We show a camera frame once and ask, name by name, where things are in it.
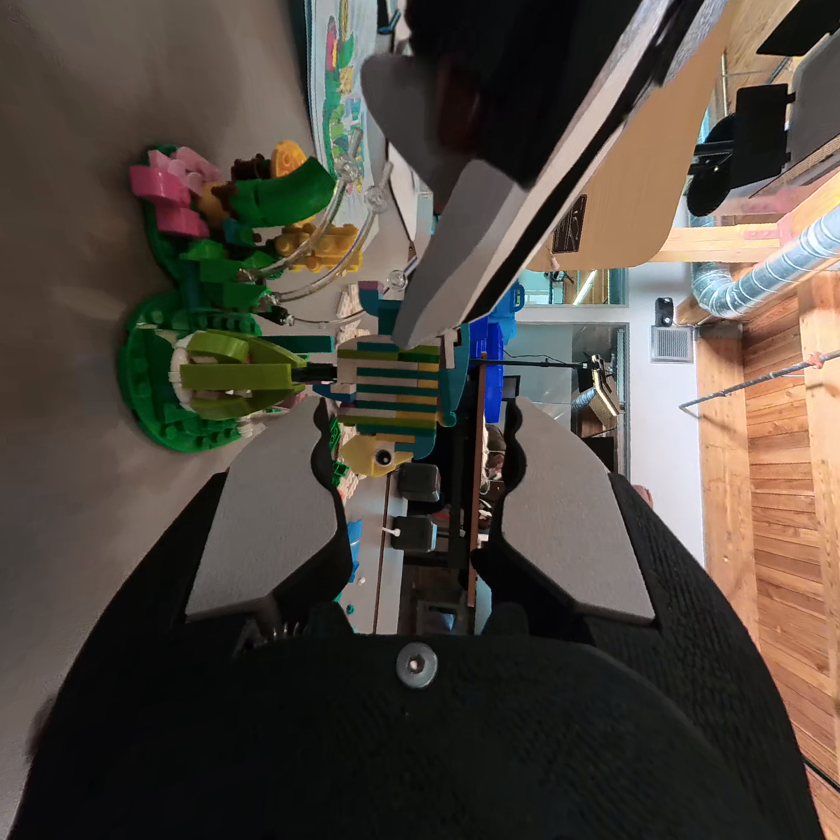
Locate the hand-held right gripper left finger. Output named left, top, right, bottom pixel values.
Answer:
left=184, top=397, right=355, bottom=624

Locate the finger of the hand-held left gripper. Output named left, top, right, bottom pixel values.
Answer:
left=390, top=0, right=665, bottom=353
left=360, top=51, right=472, bottom=201

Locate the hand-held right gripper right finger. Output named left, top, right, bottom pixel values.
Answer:
left=472, top=395, right=657, bottom=626

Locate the colourful brick reef model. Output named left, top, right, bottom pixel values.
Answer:
left=118, top=139, right=475, bottom=480

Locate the grey desk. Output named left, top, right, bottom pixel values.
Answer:
left=379, top=459, right=421, bottom=636
left=0, top=0, right=483, bottom=756

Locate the brick instruction booklet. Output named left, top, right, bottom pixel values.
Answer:
left=305, top=0, right=437, bottom=253

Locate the black boom stand with lamp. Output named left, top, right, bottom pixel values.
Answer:
left=472, top=353, right=623, bottom=421

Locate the black power station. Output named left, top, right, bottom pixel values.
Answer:
left=397, top=462, right=442, bottom=504
left=392, top=515, right=438, bottom=553

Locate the pale wooden board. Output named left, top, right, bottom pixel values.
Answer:
left=525, top=0, right=731, bottom=271

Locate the white vent grille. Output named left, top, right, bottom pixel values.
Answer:
left=650, top=326, right=694, bottom=364

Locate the thin metal rod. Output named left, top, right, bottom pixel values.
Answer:
left=679, top=350, right=840, bottom=411

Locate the black office chair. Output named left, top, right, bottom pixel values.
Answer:
left=686, top=84, right=796, bottom=217

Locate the silver ventilation duct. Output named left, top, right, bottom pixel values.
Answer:
left=689, top=206, right=840, bottom=319

